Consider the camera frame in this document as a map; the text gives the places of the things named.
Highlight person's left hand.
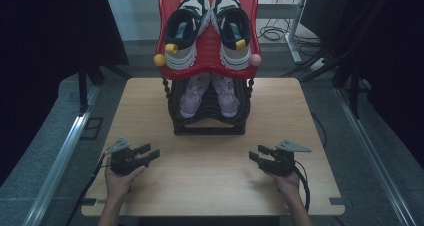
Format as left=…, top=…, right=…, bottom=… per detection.
left=104, top=165, right=147, bottom=200

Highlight navy and white sneaker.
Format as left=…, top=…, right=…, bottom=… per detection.
left=164, top=0, right=212, bottom=71
left=211, top=0, right=253, bottom=71

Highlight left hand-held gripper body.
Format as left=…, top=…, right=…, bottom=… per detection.
left=104, top=137, right=146, bottom=176

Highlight tangled black floor cables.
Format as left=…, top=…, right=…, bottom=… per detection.
left=258, top=25, right=322, bottom=48

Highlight left hand-held gripper cable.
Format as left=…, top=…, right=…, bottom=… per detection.
left=65, top=154, right=113, bottom=226

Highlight white power strip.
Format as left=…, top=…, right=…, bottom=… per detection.
left=309, top=57, right=327, bottom=72

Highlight purple child's shoe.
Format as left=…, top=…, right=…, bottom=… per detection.
left=211, top=73, right=240, bottom=118
left=179, top=71, right=212, bottom=119

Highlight red and black shoe rack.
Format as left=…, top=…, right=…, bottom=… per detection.
left=153, top=0, right=263, bottom=136

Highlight black metal stand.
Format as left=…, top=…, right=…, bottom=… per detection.
left=77, top=60, right=133, bottom=116
left=281, top=49, right=372, bottom=120

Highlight aluminium rail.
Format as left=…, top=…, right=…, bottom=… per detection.
left=334, top=87, right=418, bottom=226
left=21, top=85, right=102, bottom=226

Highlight right hand-held gripper cable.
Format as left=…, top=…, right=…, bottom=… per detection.
left=292, top=160, right=311, bottom=214

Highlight white metal desk frame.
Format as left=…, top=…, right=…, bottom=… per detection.
left=258, top=0, right=310, bottom=65

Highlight black floor bracket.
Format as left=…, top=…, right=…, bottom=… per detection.
left=79, top=117, right=104, bottom=141

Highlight thin black floor cable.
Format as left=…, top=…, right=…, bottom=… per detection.
left=310, top=112, right=329, bottom=150

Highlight black curtain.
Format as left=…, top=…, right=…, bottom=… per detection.
left=0, top=0, right=130, bottom=187
left=301, top=0, right=424, bottom=170

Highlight hand-held gripper cable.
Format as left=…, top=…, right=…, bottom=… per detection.
left=65, top=154, right=113, bottom=226
left=292, top=160, right=311, bottom=214

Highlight person's right hand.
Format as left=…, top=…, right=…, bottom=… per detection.
left=266, top=171, right=301, bottom=204

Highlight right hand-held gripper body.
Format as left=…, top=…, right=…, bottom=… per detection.
left=263, top=139, right=312, bottom=178

